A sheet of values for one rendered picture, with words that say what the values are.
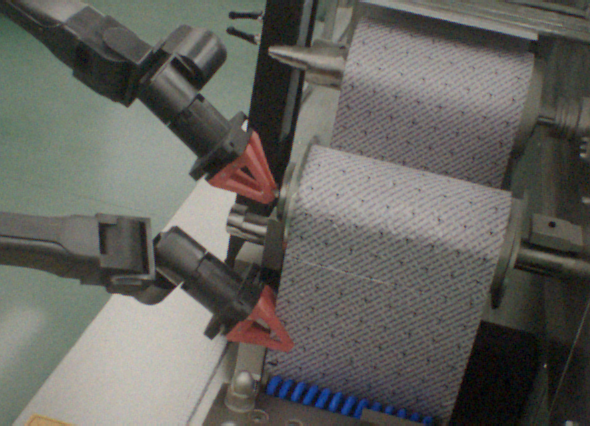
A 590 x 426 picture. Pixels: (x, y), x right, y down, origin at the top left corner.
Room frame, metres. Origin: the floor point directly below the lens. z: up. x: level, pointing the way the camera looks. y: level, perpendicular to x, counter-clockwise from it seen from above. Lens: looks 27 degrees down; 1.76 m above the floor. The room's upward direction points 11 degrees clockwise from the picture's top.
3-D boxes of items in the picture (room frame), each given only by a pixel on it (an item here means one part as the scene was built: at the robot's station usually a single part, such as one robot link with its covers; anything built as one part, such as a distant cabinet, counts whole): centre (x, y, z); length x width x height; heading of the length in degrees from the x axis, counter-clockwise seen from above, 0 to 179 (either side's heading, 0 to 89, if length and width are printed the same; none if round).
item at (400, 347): (0.98, -0.11, 1.11); 0.23 x 0.01 x 0.18; 83
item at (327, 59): (1.31, -0.01, 1.33); 0.06 x 0.06 x 0.06; 83
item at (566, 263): (1.02, -0.29, 1.25); 0.07 x 0.04 x 0.04; 83
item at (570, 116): (1.27, -0.32, 1.33); 0.07 x 0.07 x 0.07; 83
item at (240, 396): (0.93, 0.02, 1.05); 0.04 x 0.04 x 0.04
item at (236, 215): (1.10, 0.07, 1.18); 0.04 x 0.02 x 0.04; 173
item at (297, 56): (1.32, 0.05, 1.33); 0.06 x 0.03 x 0.03; 83
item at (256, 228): (1.10, 0.03, 1.05); 0.06 x 0.05 x 0.31; 83
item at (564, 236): (1.02, -0.30, 1.28); 0.06 x 0.05 x 0.02; 83
